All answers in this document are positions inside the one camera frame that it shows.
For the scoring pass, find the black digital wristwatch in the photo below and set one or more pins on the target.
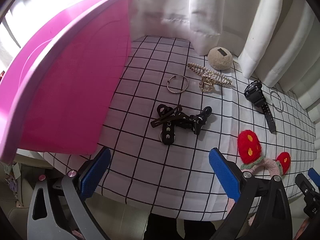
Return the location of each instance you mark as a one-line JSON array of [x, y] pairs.
[[254, 94]]

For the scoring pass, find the black grid white tablecloth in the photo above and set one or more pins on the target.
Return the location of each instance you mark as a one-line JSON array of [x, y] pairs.
[[177, 180]]

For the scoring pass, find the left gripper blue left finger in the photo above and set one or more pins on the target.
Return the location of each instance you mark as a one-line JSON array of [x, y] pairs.
[[92, 172]]

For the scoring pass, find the black ribbon hair bow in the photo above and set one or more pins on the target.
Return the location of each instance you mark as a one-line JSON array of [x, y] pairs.
[[190, 122]]

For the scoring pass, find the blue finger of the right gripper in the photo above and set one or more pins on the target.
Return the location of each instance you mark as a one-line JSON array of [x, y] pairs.
[[304, 185], [312, 173]]

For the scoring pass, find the brown flat hair clip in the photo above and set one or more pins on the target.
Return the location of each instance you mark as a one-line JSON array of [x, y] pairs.
[[166, 114]]

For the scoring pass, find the beige fluffy hair clip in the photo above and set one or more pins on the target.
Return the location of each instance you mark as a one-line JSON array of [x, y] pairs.
[[220, 58]]

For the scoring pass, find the pink strawberry plush headband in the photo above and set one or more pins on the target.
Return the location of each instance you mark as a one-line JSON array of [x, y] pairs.
[[250, 150]]

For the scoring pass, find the pearl gold claw clip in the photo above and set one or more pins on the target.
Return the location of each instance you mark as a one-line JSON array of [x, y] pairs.
[[209, 78]]

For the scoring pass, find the pink plastic tub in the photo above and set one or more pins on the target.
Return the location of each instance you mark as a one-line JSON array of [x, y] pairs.
[[56, 93]]

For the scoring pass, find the white curtain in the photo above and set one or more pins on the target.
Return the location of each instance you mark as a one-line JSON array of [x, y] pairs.
[[278, 40]]

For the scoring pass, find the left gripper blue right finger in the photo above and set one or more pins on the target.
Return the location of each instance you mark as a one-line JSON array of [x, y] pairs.
[[226, 172]]

